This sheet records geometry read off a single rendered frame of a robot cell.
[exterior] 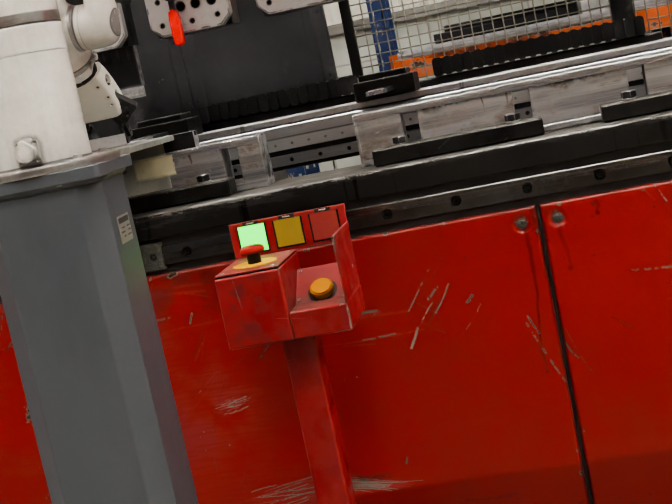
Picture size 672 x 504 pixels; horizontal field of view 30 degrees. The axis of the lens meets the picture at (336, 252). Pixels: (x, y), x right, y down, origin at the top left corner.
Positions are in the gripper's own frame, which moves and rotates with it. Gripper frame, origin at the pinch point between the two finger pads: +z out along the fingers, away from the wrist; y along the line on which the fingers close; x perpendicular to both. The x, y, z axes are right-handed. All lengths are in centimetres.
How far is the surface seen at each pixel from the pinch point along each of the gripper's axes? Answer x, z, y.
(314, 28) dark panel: -52, 26, -32
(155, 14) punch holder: -13.9, -13.6, -12.9
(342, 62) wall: -333, 270, 18
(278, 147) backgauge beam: -16.3, 26.3, -24.1
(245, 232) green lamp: 27.1, 3.5, -25.7
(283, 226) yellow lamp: 27.2, 3.6, -32.3
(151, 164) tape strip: 2.0, 7.3, -5.5
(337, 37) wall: -342, 260, 18
